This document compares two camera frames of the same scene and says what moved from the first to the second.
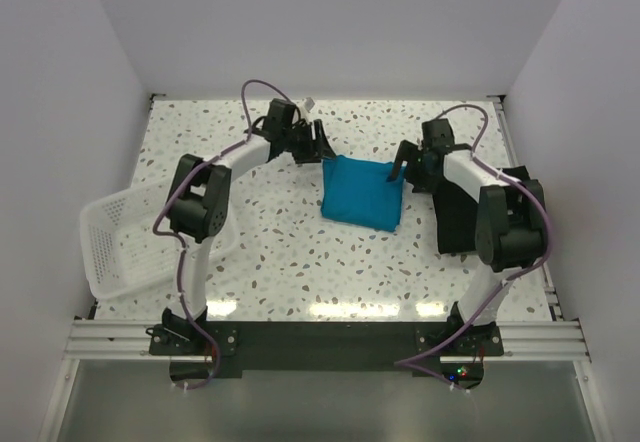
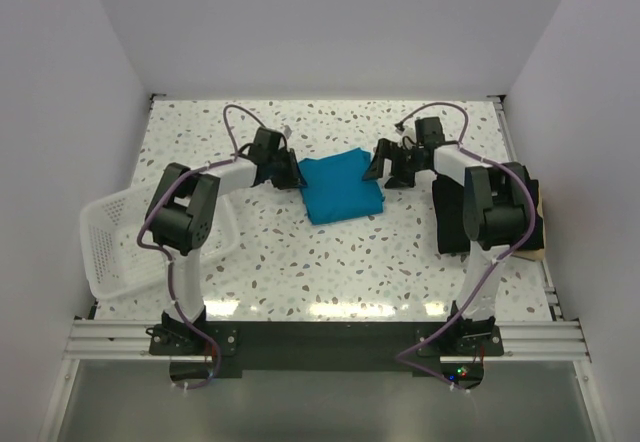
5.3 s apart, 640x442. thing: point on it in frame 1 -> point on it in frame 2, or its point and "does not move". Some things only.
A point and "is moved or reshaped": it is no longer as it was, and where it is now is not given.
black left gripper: x=312 y=153 -> x=294 y=177
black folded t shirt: x=455 y=214 does not move
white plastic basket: x=122 y=251 does not move
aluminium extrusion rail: x=112 y=340 does not move
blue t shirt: x=357 y=192 is moved or reshaped
